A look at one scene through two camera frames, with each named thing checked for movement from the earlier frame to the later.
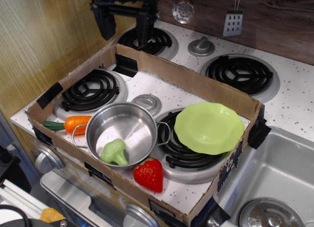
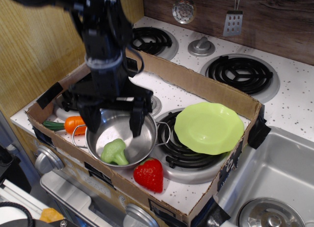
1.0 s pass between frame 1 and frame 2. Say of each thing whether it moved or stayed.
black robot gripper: moved
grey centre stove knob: stayed
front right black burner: stayed
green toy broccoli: stayed
